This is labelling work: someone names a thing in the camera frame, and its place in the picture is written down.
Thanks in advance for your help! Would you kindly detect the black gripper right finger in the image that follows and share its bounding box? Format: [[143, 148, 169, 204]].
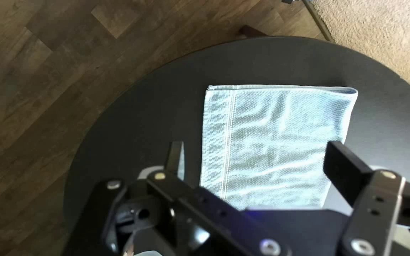
[[324, 141, 374, 205]]

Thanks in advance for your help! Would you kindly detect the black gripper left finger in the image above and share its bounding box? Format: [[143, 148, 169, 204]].
[[166, 141, 186, 181]]

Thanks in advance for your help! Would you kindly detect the light blue towel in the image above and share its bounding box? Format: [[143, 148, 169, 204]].
[[200, 84, 359, 209]]

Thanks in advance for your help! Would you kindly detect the round black table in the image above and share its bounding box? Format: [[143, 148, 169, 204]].
[[63, 37, 410, 256]]

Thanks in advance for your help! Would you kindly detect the beige carpet rug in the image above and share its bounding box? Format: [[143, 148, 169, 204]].
[[307, 0, 410, 84]]

